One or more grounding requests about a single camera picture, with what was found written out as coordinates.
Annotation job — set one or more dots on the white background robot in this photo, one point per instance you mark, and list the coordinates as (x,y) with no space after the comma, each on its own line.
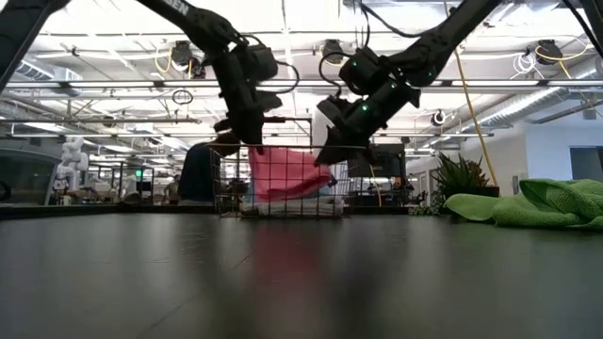
(130,182)
(70,160)

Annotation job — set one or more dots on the green microfiber towel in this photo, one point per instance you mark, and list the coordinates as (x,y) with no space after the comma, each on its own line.
(542,207)

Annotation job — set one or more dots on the black aluminium station frame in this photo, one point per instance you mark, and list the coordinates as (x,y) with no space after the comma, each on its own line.
(19,28)

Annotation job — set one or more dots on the person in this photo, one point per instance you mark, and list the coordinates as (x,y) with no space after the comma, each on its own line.
(172,190)
(195,174)

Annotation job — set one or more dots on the small potted plant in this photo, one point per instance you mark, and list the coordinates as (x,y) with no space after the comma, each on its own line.
(459,176)

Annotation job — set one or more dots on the grey machine cabinet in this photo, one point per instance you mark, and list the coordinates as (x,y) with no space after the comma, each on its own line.
(28,169)

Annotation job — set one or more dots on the black ceiling device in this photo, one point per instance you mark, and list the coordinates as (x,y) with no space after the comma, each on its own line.
(332,49)
(549,49)
(438,117)
(181,54)
(235,117)

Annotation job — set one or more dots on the dark glass door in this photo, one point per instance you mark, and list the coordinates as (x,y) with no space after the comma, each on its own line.
(586,165)

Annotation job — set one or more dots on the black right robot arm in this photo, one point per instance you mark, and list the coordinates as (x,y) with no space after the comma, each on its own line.
(443,37)

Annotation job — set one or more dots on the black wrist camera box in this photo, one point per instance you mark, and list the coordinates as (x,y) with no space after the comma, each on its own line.
(365,70)
(261,63)

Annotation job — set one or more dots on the white round column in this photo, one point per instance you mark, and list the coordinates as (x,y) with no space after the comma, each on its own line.
(325,136)

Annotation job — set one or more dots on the black metal cart frame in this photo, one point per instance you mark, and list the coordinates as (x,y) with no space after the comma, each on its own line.
(301,120)

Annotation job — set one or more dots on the black monitor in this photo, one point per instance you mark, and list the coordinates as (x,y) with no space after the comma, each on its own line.
(386,162)

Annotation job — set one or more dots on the pink microfiber towel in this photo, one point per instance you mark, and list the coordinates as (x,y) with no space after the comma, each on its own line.
(282,174)

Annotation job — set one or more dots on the silver ventilation duct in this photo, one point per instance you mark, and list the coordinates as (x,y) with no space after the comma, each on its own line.
(532,101)

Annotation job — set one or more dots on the black metal rack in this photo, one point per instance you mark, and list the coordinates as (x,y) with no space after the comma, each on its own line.
(121,179)

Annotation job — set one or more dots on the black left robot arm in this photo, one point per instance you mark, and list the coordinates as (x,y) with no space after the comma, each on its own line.
(198,21)

